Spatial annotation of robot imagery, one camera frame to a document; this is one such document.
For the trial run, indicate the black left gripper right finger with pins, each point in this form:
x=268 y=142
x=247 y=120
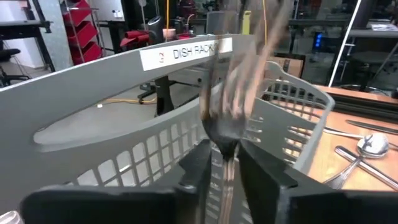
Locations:
x=311 y=208

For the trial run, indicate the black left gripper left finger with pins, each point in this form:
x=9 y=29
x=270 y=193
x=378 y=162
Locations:
x=124 y=205

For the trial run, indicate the silver table knife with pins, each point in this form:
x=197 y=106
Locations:
x=342 y=133
x=373 y=127

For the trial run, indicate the silver fork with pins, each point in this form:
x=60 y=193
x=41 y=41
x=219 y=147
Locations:
x=224 y=130

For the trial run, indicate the grey plastic silverware caddy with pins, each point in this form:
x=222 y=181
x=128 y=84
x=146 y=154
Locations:
x=77 y=93

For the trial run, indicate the brown cardboard box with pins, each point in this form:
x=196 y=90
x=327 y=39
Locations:
x=289 y=67

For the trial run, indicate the black round stool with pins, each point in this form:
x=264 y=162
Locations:
x=373 y=57

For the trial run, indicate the red items on desk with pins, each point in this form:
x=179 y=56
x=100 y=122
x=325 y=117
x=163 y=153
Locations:
x=133 y=39

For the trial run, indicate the black device with blue light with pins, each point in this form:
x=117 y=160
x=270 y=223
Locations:
x=317 y=40

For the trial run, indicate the white slanted pole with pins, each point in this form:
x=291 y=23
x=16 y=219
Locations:
x=345 y=43

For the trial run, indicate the pink cup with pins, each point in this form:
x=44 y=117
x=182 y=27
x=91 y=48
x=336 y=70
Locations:
x=169 y=33

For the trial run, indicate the shelf rack with red bins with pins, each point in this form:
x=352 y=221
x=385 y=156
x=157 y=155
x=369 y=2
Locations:
x=82 y=31

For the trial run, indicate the black cylinder container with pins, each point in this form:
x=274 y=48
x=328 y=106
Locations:
x=155 y=28

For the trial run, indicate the black office chair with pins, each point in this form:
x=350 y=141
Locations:
x=9 y=56

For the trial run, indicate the white whiteboard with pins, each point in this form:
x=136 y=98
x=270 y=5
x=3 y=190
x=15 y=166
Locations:
x=105 y=9

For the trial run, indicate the yellow-green upright object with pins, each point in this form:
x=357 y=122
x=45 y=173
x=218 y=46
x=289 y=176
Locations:
x=246 y=21

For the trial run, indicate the black workbench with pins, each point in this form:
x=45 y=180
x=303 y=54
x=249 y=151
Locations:
x=21 y=26

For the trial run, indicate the grey office chair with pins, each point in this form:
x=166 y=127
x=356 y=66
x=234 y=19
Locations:
x=220 y=21

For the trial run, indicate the black post with flared base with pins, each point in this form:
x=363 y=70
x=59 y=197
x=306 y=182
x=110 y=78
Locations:
x=163 y=96

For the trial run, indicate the black aluminium table frame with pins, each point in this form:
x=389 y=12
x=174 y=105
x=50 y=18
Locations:
x=367 y=107

